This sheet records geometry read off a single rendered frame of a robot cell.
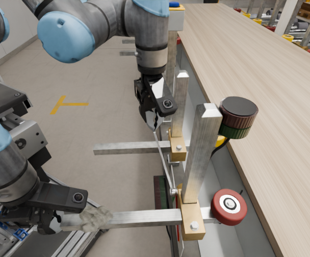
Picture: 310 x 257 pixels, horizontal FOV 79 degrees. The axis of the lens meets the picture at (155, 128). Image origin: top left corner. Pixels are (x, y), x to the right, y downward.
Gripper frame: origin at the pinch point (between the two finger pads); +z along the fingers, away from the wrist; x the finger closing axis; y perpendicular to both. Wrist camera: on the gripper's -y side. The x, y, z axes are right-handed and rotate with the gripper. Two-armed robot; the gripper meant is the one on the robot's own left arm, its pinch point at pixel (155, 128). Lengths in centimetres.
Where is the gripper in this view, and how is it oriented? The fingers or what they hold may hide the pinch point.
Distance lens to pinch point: 58.8
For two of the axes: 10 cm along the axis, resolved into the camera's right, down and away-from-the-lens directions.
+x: -9.2, 2.6, -2.9
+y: -3.9, -6.2, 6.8
